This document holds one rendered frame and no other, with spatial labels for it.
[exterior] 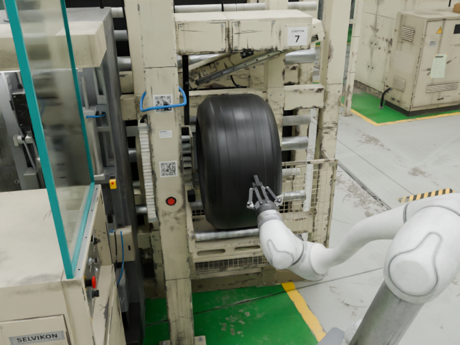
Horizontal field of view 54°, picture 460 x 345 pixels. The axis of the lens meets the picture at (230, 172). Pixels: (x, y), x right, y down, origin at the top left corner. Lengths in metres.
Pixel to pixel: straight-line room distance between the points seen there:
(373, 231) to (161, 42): 1.03
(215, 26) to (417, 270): 1.41
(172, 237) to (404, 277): 1.33
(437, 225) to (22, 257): 1.11
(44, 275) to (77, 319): 0.16
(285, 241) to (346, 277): 1.90
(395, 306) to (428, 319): 2.04
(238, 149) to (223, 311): 1.47
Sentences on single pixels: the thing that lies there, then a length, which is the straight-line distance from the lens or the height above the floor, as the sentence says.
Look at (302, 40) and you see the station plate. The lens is 2.15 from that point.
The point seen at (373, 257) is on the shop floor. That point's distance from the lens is 3.55.
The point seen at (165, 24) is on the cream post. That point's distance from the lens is 1.77.
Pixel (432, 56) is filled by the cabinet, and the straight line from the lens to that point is 6.34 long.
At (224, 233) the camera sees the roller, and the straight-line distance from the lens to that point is 2.06.
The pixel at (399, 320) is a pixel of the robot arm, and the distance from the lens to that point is 1.17.
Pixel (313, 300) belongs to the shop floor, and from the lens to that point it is 3.11.
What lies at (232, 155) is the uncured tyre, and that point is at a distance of 1.76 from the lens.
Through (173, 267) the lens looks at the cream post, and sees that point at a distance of 2.24.
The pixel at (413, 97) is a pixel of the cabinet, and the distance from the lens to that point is 6.34.
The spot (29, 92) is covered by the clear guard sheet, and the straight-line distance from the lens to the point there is 1.10.
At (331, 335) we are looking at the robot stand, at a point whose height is 0.65.
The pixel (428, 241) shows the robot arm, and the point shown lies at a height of 1.54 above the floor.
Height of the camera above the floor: 2.08
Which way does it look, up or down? 27 degrees down
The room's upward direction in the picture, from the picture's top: 1 degrees counter-clockwise
